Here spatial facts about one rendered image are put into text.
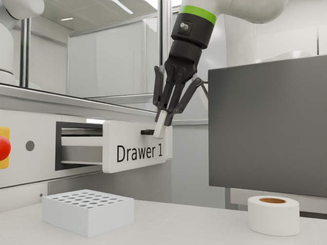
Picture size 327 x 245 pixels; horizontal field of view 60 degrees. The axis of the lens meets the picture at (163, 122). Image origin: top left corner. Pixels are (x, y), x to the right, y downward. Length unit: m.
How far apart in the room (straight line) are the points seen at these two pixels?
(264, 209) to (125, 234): 0.19
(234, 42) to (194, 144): 1.50
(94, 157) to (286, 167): 0.45
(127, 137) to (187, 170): 1.84
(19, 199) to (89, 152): 0.16
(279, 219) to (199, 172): 2.02
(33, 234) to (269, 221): 0.32
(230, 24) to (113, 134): 0.63
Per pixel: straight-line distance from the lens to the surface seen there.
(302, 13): 4.56
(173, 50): 0.68
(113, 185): 0.88
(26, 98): 0.65
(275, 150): 0.75
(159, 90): 0.71
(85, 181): 0.78
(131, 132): 0.67
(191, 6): 0.69
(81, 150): 0.66
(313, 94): 0.74
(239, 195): 0.78
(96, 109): 0.81
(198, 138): 2.41
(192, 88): 0.67
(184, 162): 2.47
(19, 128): 0.63
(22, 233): 0.46
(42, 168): 0.67
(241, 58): 1.02
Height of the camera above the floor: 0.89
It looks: 3 degrees up
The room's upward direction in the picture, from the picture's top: straight up
